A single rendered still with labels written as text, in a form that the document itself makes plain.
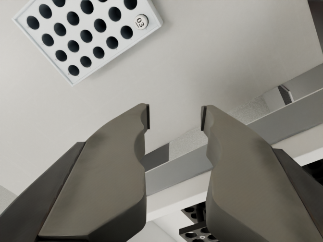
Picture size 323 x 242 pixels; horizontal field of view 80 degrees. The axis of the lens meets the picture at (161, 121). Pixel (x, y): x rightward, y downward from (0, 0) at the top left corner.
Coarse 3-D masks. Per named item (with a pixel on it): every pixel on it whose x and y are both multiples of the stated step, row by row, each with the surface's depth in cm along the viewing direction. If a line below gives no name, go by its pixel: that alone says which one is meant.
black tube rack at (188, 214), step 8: (320, 160) 17; (304, 168) 18; (312, 168) 18; (320, 168) 18; (312, 176) 18; (320, 176) 18; (184, 208) 22; (192, 208) 23; (200, 208) 22; (192, 216) 23; (200, 216) 21; (200, 224) 19; (200, 232) 19; (208, 232) 19; (208, 240) 20; (216, 240) 20
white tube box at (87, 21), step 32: (32, 0) 18; (64, 0) 20; (96, 0) 18; (128, 0) 20; (32, 32) 20; (64, 32) 21; (96, 32) 20; (128, 32) 22; (64, 64) 22; (96, 64) 21
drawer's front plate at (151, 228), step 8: (152, 224) 30; (144, 232) 27; (152, 232) 29; (160, 232) 30; (128, 240) 24; (136, 240) 25; (144, 240) 27; (152, 240) 28; (160, 240) 29; (168, 240) 31
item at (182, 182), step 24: (312, 96) 17; (264, 120) 18; (288, 120) 17; (312, 120) 15; (288, 144) 15; (312, 144) 14; (168, 168) 22; (192, 168) 20; (168, 192) 19; (192, 192) 18; (168, 216) 29
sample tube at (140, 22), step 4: (136, 16) 18; (140, 16) 17; (144, 16) 18; (136, 20) 18; (140, 20) 18; (144, 20) 18; (148, 20) 19; (136, 24) 18; (140, 24) 18; (144, 24) 18; (136, 28) 18; (140, 28) 18; (144, 28) 18
